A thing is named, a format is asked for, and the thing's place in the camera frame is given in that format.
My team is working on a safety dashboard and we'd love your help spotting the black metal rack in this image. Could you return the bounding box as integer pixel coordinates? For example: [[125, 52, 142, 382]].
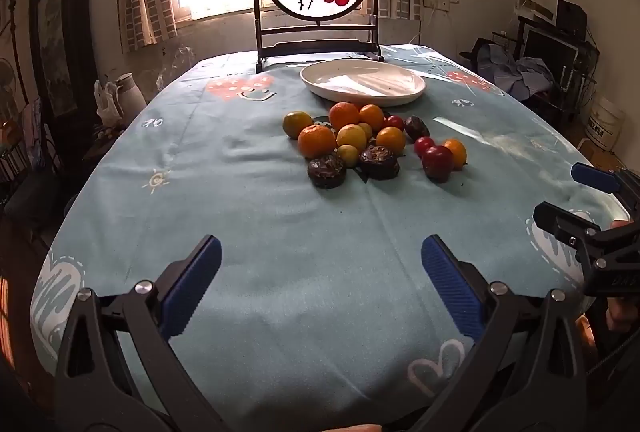
[[517, 15, 601, 128]]

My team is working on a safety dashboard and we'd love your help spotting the white jug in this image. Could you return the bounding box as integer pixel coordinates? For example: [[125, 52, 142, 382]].
[[116, 72, 147, 117]]

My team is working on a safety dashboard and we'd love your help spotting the yellow lemon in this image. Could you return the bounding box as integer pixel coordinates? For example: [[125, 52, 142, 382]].
[[336, 123, 368, 150]]

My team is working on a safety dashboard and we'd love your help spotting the brown chestnut top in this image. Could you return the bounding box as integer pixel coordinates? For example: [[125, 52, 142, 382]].
[[404, 115, 431, 142]]

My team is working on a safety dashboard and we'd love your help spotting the dark framed picture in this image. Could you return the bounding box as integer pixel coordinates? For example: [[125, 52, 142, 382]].
[[29, 0, 97, 119]]

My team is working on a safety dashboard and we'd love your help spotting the pile of clothes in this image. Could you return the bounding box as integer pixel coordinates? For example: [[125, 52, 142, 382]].
[[472, 40, 557, 102]]

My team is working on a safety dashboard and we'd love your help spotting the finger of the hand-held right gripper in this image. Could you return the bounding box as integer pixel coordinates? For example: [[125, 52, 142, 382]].
[[533, 202, 608, 263], [571, 162, 640, 200]]

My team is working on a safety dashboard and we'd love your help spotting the white bucket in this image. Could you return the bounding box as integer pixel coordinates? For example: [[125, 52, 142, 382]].
[[588, 96, 627, 153]]

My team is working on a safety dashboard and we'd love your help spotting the light blue printed tablecloth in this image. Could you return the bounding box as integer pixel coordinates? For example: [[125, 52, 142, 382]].
[[30, 43, 632, 432]]

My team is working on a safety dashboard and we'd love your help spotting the smooth orange citrus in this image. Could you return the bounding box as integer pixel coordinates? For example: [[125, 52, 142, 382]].
[[444, 138, 468, 170], [359, 104, 385, 131], [376, 126, 406, 154]]

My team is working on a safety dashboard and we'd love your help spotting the bumpy orange tangerine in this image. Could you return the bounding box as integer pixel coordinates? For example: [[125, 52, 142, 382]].
[[298, 124, 337, 159]]

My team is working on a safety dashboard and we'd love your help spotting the white plastic bag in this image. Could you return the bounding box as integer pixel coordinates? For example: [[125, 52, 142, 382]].
[[94, 81, 123, 123]]

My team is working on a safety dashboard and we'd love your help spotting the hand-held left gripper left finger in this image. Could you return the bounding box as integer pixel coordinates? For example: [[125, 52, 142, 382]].
[[54, 235, 222, 432]]

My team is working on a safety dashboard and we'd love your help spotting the deep orange bumpy orange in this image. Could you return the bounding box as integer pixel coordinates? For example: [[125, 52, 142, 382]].
[[328, 102, 361, 131]]

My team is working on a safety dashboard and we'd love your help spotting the white round plate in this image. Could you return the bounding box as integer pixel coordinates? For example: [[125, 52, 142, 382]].
[[300, 59, 427, 108]]

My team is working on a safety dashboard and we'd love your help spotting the yellow round citrus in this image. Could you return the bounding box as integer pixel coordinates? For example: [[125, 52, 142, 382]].
[[283, 111, 315, 139]]

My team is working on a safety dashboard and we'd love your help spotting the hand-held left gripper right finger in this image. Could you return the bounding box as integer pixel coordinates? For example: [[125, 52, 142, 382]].
[[421, 235, 590, 432]]

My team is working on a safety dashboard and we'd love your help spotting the dark monitor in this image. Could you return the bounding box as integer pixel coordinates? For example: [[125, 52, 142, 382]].
[[522, 26, 581, 69]]

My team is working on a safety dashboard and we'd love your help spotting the dark red tomato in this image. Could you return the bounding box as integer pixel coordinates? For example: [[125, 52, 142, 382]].
[[422, 145, 454, 184]]

